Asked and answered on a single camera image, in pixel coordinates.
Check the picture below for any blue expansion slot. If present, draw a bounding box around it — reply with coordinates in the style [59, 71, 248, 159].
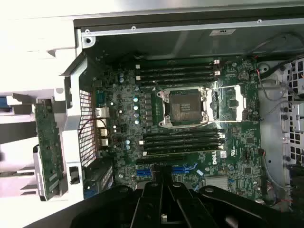
[136, 165, 198, 178]

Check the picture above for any silver chipset heatsink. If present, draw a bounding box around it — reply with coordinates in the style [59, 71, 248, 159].
[205, 176, 230, 192]

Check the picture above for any black RAM slot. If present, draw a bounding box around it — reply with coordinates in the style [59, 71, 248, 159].
[142, 148, 219, 157]
[139, 137, 221, 145]
[144, 131, 226, 140]
[135, 60, 221, 70]
[139, 78, 216, 87]
[139, 67, 216, 75]
[143, 142, 224, 151]
[135, 72, 221, 81]

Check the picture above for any green motherboard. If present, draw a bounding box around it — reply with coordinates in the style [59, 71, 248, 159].
[92, 56, 265, 208]

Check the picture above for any metal rear port stack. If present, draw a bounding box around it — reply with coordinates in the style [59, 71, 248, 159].
[94, 106, 111, 148]

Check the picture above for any CPU socket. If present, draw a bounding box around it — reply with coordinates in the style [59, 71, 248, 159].
[157, 86, 210, 129]

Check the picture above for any metal socket cover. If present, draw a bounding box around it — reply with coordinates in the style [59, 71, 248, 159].
[205, 85, 247, 123]

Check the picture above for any round coin battery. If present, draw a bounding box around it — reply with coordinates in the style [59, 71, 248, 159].
[237, 70, 250, 82]

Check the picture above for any metal drive cage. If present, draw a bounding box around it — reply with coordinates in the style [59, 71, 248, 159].
[281, 54, 304, 172]

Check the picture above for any open PC case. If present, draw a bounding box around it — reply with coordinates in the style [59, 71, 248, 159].
[58, 16, 304, 214]

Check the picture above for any hard disk drive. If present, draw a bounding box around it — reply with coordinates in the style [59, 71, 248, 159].
[0, 95, 12, 114]

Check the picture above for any grey wire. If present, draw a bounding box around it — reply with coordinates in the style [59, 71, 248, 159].
[257, 68, 290, 103]
[260, 111, 293, 191]

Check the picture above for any black wire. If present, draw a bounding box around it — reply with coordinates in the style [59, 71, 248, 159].
[246, 32, 304, 58]

